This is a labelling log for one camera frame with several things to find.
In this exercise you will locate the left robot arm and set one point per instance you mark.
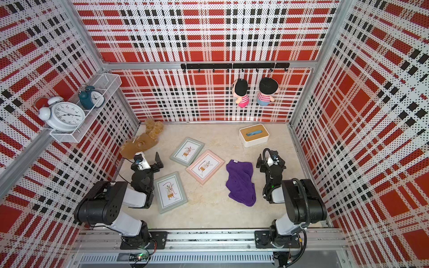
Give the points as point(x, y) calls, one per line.
point(101, 208)

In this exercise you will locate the doll with pink clothes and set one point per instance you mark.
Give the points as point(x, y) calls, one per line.
point(240, 92)

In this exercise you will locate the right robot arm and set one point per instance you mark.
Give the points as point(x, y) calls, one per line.
point(303, 203)

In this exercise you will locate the brown plush toy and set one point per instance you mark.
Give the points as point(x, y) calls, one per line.
point(145, 141)

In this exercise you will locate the purple cloth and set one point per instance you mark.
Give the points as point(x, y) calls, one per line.
point(239, 183)

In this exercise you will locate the white tissue box wooden lid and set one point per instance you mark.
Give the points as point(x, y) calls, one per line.
point(253, 135)

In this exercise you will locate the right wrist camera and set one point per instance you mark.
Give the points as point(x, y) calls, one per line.
point(273, 158)

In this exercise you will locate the white alarm clock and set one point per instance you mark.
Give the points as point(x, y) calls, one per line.
point(61, 115)

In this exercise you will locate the black hook rail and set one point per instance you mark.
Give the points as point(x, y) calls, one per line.
point(240, 66)

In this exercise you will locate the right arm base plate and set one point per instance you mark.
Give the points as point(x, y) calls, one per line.
point(266, 239)

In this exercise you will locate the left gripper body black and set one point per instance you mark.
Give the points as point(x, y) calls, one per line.
point(150, 173)

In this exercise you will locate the white wire shelf basket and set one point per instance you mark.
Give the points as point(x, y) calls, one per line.
point(105, 83)

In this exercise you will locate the teal alarm clock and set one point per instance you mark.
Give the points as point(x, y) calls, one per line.
point(90, 98)

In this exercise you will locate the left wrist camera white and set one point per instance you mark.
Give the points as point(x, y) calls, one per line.
point(140, 161)

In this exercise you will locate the green picture frame near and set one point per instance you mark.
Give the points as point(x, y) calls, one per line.
point(169, 192)

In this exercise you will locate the green circuit board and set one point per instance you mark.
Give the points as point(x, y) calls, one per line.
point(138, 257)

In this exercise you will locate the doll with blue clothes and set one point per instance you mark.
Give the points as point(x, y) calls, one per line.
point(267, 88)

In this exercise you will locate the green picture frame far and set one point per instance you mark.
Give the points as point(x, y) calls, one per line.
point(187, 151)

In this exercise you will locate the pink picture frame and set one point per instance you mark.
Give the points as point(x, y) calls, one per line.
point(205, 166)

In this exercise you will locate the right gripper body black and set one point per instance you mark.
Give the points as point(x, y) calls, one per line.
point(265, 169)

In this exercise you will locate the green picture frame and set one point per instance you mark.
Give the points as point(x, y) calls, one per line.
point(187, 151)
point(169, 192)

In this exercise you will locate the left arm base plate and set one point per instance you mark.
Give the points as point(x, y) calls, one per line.
point(147, 240)

